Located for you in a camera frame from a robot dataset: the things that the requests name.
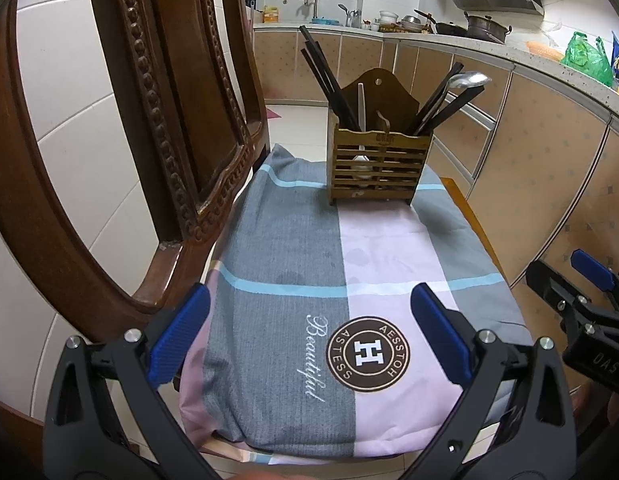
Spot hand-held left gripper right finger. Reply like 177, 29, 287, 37
411, 282, 577, 480

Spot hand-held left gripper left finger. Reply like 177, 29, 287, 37
46, 282, 212, 480

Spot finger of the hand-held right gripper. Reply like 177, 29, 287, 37
571, 249, 619, 311
525, 259, 597, 326

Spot wooden utensil holder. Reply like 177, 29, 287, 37
327, 67, 435, 206

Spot metal ladle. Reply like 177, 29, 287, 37
414, 72, 492, 137

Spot white spoon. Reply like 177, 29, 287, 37
351, 82, 376, 182

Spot person's right hand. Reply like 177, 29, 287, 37
572, 385, 619, 436

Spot beige kitchen cabinets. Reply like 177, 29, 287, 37
253, 27, 619, 341

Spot grey pink checked cushion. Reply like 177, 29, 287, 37
178, 144, 533, 461

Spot green plastic bag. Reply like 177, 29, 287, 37
562, 31, 615, 86

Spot orange bag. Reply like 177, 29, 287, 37
527, 40, 565, 59

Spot carved wooden chair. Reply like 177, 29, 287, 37
0, 0, 507, 480

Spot metal cooking pot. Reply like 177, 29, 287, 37
464, 12, 513, 44

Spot dark frying pan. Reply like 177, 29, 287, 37
414, 9, 468, 37

